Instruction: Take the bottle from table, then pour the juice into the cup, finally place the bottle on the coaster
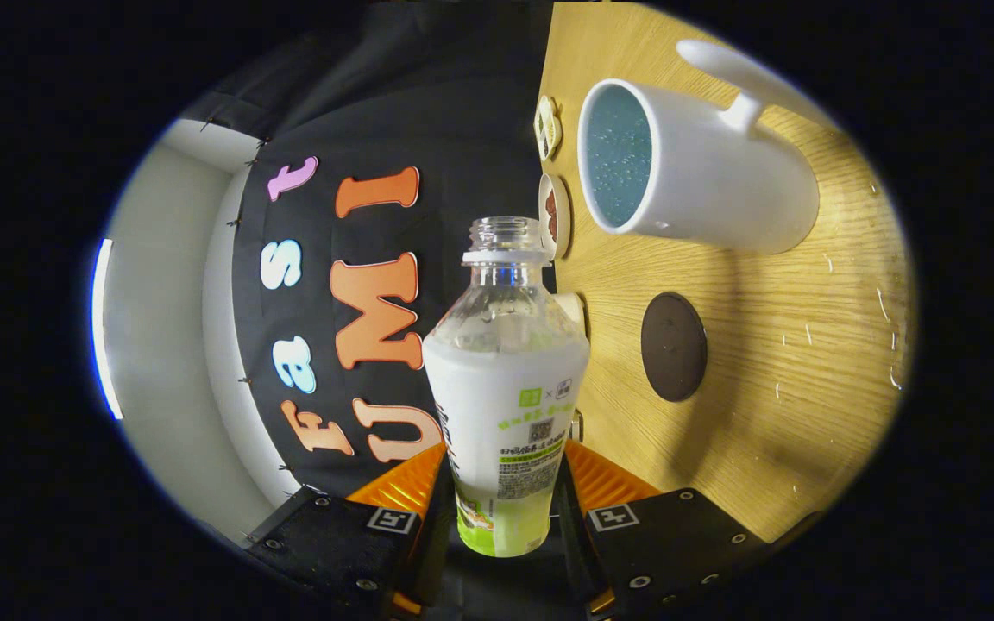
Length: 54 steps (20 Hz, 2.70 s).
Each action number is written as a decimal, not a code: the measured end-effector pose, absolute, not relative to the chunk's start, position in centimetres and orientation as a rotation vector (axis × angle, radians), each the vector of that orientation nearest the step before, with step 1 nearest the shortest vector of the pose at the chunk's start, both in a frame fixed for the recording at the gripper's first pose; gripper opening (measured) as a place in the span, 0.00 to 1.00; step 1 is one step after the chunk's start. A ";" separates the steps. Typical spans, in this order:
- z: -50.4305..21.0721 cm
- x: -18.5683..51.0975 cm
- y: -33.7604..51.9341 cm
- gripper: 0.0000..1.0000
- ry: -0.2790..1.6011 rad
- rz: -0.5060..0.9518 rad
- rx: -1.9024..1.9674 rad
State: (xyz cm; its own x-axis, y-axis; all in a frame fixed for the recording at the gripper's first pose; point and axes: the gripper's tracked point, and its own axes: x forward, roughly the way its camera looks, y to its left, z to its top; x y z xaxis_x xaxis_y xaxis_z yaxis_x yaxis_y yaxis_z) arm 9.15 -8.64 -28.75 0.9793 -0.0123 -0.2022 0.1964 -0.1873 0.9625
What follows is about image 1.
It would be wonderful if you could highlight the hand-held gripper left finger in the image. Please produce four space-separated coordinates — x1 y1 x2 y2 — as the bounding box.
242 442 455 618

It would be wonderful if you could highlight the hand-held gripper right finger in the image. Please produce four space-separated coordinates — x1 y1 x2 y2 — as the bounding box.
556 438 774 618

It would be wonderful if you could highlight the clear juice bottle white label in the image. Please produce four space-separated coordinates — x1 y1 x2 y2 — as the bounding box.
422 216 591 559

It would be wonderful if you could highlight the dark brown round coaster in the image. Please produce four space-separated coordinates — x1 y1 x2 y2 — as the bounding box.
640 292 708 404

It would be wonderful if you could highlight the white cup blue inside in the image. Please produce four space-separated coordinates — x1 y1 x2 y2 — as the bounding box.
577 39 839 255

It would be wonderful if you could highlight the wooden table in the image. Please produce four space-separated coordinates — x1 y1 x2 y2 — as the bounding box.
536 0 919 544

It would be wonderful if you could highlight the black backdrop cloth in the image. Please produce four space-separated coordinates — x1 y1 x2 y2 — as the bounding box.
178 0 580 510

